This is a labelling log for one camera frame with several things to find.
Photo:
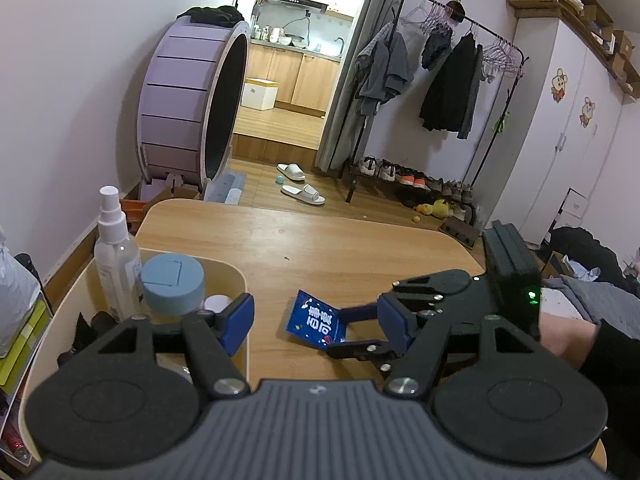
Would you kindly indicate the row of shoes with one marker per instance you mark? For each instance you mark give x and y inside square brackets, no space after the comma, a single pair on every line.
[415,179]

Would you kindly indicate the white box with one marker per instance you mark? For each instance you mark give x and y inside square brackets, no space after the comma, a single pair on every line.
[259,95]

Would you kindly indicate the cream plastic container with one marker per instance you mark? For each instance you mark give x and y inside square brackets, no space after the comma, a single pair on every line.
[225,275]

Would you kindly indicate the green tie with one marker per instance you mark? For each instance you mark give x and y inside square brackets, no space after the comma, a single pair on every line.
[501,124]

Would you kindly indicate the blue snack packet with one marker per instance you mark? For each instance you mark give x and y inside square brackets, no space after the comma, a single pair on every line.
[312,320]

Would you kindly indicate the yellow duck toy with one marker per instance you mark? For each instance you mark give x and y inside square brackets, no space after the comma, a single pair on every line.
[435,208]

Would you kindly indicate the grey blanket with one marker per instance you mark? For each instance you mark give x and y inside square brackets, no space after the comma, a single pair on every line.
[595,297]

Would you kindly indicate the grey curtain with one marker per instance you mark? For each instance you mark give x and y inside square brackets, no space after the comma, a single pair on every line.
[360,35]

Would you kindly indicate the dark short garment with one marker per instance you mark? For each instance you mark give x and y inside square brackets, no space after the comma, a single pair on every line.
[436,50]

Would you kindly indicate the white slipper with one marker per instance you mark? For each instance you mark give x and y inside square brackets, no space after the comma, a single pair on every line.
[291,171]
[302,194]

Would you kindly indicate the clear jar with blue lid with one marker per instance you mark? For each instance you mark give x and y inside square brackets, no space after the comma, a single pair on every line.
[172,285]

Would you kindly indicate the person's right forearm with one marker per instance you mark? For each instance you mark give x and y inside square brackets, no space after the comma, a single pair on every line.
[617,375]

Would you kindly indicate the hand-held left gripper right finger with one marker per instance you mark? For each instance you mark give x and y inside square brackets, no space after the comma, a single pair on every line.
[396,322]

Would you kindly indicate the white pill bottle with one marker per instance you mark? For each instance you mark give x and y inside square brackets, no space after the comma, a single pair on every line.
[217,302]

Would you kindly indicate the grey hooded garment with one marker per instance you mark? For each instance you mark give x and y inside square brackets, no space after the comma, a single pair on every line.
[385,70]

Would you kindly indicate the brown scratch board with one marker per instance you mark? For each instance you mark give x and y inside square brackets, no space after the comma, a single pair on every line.
[457,232]

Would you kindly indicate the clear spray bottle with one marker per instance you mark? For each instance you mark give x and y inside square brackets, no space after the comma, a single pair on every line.
[117,260]

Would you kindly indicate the grey wheel step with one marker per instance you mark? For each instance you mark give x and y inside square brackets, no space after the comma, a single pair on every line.
[227,189]

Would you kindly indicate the white wardrobe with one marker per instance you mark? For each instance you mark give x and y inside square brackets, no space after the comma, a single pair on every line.
[575,160]

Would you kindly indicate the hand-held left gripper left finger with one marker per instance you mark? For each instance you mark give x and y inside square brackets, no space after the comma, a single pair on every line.
[235,322]

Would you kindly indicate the wooden kitchen base cabinets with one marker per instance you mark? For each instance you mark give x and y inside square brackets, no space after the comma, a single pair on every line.
[295,75]

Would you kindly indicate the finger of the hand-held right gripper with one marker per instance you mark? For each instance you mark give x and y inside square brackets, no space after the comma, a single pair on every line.
[360,349]
[430,285]

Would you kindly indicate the cartoon mouse sticker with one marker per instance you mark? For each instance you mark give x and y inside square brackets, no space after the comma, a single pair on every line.
[560,87]
[588,112]

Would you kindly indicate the stack of yellow-green boxes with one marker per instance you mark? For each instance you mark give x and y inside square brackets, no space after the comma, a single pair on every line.
[22,350]

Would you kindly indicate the dark bag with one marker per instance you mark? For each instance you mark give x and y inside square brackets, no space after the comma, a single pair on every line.
[585,252]

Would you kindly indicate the orange wooden stand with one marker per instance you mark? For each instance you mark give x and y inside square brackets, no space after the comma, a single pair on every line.
[132,215]

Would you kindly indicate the purple cat exercise wheel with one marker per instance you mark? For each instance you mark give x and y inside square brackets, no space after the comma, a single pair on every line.
[175,110]

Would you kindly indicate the small cardboard box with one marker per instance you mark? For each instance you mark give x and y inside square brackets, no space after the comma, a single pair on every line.
[597,15]
[624,42]

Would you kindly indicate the person's right hand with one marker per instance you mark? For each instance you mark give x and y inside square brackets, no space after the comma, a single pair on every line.
[567,340]

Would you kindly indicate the black coat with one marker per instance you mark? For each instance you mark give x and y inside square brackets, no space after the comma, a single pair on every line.
[452,95]

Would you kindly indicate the range hood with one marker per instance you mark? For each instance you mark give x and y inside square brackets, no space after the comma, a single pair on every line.
[295,1]

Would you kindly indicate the grey plastic bag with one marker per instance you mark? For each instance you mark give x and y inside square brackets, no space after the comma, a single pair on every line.
[17,300]

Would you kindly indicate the black clothes rack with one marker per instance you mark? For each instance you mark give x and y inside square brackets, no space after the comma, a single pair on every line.
[465,19]

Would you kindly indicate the black cloth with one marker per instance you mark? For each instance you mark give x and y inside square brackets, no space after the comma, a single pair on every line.
[212,15]

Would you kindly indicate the bunch of pink hangers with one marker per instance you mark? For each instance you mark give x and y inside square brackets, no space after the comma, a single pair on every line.
[502,60]

